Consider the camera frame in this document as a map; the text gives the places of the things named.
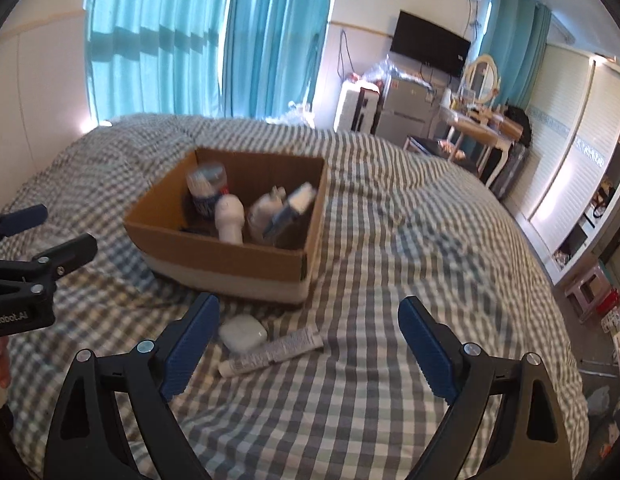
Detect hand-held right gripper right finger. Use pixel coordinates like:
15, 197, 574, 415
397, 296, 576, 480

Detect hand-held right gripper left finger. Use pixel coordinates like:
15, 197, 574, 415
42, 292, 221, 480

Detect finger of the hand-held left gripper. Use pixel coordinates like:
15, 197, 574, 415
0, 232, 99, 307
0, 204, 49, 252

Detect white earbuds case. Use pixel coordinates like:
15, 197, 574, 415
219, 314, 267, 352

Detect brown cardboard box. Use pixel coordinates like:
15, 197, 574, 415
122, 147, 327, 306

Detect white printed tube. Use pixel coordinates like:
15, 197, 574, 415
218, 327, 324, 379

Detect white roll-on bottle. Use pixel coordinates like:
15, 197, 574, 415
214, 194, 246, 246

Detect small white bottle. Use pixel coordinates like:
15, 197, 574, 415
247, 186, 289, 246

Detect clear bottle blue label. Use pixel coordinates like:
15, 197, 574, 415
186, 161, 230, 221

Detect white and blue tube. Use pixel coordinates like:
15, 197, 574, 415
262, 182, 318, 241

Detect person's left hand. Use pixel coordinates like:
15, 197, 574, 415
0, 335, 12, 390

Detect checked blanket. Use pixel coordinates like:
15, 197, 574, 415
0, 114, 591, 480

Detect pink plastic stool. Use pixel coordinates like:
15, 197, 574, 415
565, 262, 616, 323

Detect dark checked suitcase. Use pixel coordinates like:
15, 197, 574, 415
490, 142, 528, 203

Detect wide blue curtain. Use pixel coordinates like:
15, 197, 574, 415
85, 0, 236, 123

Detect white dressing table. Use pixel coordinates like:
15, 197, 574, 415
442, 105, 523, 183

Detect wooden chair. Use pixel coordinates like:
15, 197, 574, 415
404, 120, 496, 165

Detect grey mini fridge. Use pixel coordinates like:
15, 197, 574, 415
372, 72, 438, 147

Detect black bag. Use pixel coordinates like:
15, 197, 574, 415
502, 105, 533, 148

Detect white sliding wardrobe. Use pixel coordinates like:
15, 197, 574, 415
510, 42, 620, 286

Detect clear plastic bag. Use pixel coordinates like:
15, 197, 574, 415
362, 57, 406, 86
265, 100, 316, 128

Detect white suitcase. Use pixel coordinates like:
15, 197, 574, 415
332, 81, 381, 135

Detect oval white mirror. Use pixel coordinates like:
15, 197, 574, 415
462, 54, 502, 106

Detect narrow blue curtain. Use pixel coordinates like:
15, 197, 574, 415
222, 0, 339, 122

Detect black television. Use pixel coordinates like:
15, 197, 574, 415
390, 9, 472, 78

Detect teal curtain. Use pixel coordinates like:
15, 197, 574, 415
477, 0, 553, 111

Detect dark wall cable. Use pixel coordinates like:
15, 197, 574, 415
337, 29, 354, 79

